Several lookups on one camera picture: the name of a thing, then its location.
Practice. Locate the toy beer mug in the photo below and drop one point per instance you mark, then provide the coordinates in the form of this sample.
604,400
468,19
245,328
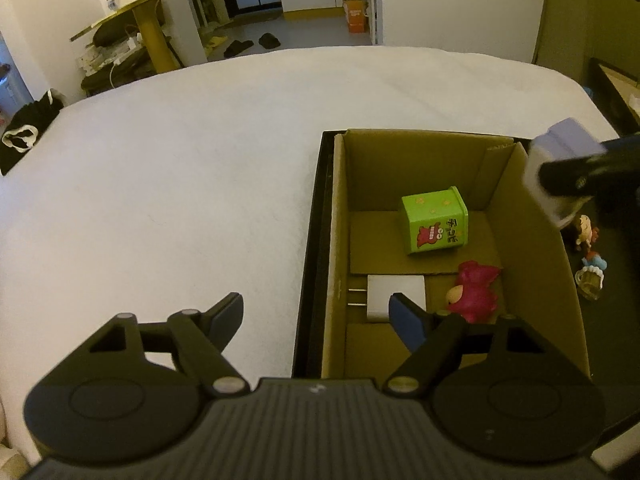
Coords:
590,282

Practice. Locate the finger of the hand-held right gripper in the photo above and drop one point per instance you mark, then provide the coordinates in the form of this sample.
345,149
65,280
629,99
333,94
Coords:
624,143
565,177

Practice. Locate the orange carton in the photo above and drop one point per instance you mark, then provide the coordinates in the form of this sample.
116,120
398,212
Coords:
356,15

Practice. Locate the white charger plug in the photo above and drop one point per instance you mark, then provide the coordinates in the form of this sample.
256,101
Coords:
390,290

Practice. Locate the black slipper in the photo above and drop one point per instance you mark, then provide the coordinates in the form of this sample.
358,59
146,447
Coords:
237,47
270,40

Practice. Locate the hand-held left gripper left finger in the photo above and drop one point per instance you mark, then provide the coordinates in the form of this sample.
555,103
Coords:
226,316

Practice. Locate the round table with yellow leg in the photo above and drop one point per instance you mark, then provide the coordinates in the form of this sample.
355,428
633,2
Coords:
150,35

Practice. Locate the small doll figurine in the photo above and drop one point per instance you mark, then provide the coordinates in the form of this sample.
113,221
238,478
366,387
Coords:
582,230

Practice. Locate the lavender toy box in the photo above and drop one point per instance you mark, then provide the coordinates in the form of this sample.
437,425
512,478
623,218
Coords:
565,137

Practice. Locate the small blue figurine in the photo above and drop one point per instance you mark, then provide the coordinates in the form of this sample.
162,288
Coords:
595,261

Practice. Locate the black cloth with white print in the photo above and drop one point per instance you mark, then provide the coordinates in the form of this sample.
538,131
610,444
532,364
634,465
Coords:
30,115

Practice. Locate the brown cardboard box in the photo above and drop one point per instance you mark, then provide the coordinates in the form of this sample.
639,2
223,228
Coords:
540,280

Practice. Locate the dark bag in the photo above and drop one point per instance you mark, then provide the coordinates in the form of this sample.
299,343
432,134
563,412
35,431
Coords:
125,67

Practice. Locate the green tin box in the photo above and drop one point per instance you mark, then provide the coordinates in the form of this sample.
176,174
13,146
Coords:
435,220

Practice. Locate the yellow slipper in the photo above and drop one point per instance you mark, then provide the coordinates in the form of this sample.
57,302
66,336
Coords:
216,41

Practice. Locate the black tray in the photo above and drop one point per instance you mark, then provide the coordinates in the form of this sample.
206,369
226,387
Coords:
315,260

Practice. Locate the pink dinosaur toy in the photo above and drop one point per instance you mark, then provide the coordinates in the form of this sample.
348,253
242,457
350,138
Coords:
475,290

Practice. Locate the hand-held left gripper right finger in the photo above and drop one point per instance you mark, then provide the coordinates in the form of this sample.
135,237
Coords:
406,321

